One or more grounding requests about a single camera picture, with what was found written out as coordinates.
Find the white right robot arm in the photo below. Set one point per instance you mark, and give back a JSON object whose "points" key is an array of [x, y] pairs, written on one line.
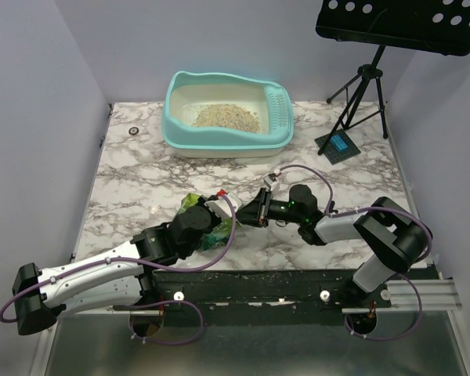
{"points": [[397, 239]]}

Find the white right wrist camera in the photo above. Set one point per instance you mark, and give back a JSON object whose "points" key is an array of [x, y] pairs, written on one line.
{"points": [[271, 181]]}

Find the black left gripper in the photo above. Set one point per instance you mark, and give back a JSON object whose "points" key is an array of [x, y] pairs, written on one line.
{"points": [[217, 219]]}

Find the black music stand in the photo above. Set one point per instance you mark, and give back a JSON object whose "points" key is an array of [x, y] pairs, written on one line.
{"points": [[441, 27]]}

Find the black plate with blue block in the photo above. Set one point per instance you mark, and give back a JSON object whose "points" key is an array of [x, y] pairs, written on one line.
{"points": [[340, 148]]}

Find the green cat litter bag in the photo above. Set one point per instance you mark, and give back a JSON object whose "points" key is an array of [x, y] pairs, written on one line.
{"points": [[219, 236]]}

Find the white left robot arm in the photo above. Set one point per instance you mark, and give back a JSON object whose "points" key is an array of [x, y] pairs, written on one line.
{"points": [[116, 277]]}

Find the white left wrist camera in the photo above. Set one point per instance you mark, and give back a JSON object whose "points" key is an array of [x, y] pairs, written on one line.
{"points": [[224, 205]]}

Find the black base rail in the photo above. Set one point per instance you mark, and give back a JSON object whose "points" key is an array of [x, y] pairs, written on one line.
{"points": [[257, 297]]}

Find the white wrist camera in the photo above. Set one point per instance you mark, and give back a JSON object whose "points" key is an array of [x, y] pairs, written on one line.
{"points": [[271, 181], [224, 205]]}

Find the teal and white litter box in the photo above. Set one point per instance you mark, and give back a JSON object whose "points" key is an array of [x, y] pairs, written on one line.
{"points": [[188, 92]]}

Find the beige cat litter pile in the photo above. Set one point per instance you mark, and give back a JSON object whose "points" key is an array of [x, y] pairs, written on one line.
{"points": [[227, 116]]}

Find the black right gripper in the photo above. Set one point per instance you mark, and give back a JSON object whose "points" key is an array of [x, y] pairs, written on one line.
{"points": [[263, 209]]}

